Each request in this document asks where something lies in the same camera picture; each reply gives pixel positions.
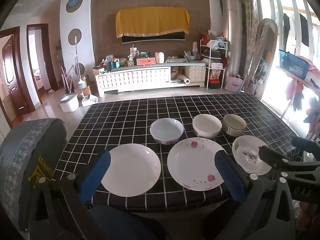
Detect standing air conditioner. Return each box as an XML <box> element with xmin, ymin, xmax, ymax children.
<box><xmin>222</xmin><ymin>0</ymin><xmax>245</xmax><ymax>80</ymax></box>

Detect patterned curtain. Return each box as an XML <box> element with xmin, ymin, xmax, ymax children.
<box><xmin>239</xmin><ymin>0</ymin><xmax>259</xmax><ymax>64</ymax></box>

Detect dark blue cloth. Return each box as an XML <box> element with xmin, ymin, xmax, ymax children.
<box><xmin>89</xmin><ymin>204</ymin><xmax>165</xmax><ymax>240</ymax></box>

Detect white television cabinet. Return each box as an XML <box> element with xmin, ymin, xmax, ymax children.
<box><xmin>94</xmin><ymin>62</ymin><xmax>207</xmax><ymax>98</ymax></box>

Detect small purple floral plate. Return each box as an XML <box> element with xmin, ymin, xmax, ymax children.
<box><xmin>232</xmin><ymin>135</ymin><xmax>273</xmax><ymax>176</ymax></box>

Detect black checked tablecloth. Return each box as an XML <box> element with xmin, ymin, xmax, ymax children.
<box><xmin>53</xmin><ymin>93</ymin><xmax>305</xmax><ymax>211</ymax></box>

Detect white mop bucket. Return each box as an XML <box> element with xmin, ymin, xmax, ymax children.
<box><xmin>58</xmin><ymin>93</ymin><xmax>79</xmax><ymax>113</ymax></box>

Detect white bowl with floral base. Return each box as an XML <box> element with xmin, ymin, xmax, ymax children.
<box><xmin>149</xmin><ymin>118</ymin><xmax>185</xmax><ymax>145</ymax></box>

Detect ironing board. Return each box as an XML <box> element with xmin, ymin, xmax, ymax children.
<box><xmin>243</xmin><ymin>18</ymin><xmax>279</xmax><ymax>101</ymax></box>

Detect dark cloth with yellow print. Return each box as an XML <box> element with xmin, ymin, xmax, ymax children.
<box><xmin>18</xmin><ymin>120</ymin><xmax>68</xmax><ymax>232</ymax></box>

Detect orange box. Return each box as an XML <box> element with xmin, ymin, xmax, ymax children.
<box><xmin>136</xmin><ymin>57</ymin><xmax>156</xmax><ymax>66</ymax></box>

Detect black television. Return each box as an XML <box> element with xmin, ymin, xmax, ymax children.
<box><xmin>121</xmin><ymin>31</ymin><xmax>186</xmax><ymax>44</ymax></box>

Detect plain white plate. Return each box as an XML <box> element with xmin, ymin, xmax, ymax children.
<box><xmin>101</xmin><ymin>143</ymin><xmax>162</xmax><ymax>197</ymax></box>

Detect pink floral white plate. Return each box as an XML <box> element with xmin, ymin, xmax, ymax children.
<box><xmin>167</xmin><ymin>137</ymin><xmax>225</xmax><ymax>192</ymax></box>

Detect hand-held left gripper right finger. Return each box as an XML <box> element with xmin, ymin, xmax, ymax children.
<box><xmin>214</xmin><ymin>149</ymin><xmax>297</xmax><ymax>240</ymax></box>

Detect blue plastic basket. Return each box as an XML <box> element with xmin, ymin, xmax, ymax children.
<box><xmin>278</xmin><ymin>49</ymin><xmax>311</xmax><ymax>80</ymax></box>

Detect broom with dustpan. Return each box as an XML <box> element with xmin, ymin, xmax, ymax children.
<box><xmin>77</xmin><ymin>76</ymin><xmax>99</xmax><ymax>107</ymax></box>

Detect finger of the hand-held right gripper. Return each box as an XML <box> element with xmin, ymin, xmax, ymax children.
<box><xmin>259</xmin><ymin>145</ymin><xmax>320</xmax><ymax>172</ymax></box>
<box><xmin>291</xmin><ymin>136</ymin><xmax>320</xmax><ymax>156</ymax></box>

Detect white wire shelf rack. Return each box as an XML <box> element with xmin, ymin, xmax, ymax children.
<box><xmin>200</xmin><ymin>38</ymin><xmax>229</xmax><ymax>90</ymax></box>

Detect round brown wall decoration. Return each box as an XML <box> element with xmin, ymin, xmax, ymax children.
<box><xmin>68</xmin><ymin>28</ymin><xmax>83</xmax><ymax>46</ymax></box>

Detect round wall decoration blue centre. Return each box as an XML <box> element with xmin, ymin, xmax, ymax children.
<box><xmin>66</xmin><ymin>0</ymin><xmax>83</xmax><ymax>13</ymax></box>

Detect pink bag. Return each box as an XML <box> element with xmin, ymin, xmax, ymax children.
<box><xmin>224</xmin><ymin>72</ymin><xmax>244</xmax><ymax>93</ymax></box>

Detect plain white bowl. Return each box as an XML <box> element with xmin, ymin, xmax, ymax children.
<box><xmin>192</xmin><ymin>114</ymin><xmax>223</xmax><ymax>140</ymax></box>

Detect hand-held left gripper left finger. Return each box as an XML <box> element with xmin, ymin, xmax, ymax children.
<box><xmin>28</xmin><ymin>150</ymin><xmax>112</xmax><ymax>240</ymax></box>

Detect dark patterned bowl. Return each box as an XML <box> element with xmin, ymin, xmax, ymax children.
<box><xmin>222</xmin><ymin>114</ymin><xmax>247</xmax><ymax>137</ymax></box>

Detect yellow television cover cloth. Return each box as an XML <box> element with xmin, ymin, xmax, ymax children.
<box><xmin>115</xmin><ymin>6</ymin><xmax>191</xmax><ymax>39</ymax></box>

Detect brown wooden door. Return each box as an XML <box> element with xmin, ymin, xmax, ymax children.
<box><xmin>0</xmin><ymin>26</ymin><xmax>36</xmax><ymax>128</ymax></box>

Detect hanging dark garment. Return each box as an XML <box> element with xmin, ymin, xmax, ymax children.
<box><xmin>298</xmin><ymin>13</ymin><xmax>311</xmax><ymax>47</ymax></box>

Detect pink and black hanging clothes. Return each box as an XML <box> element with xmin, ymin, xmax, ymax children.
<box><xmin>284</xmin><ymin>79</ymin><xmax>305</xmax><ymax>111</ymax></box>

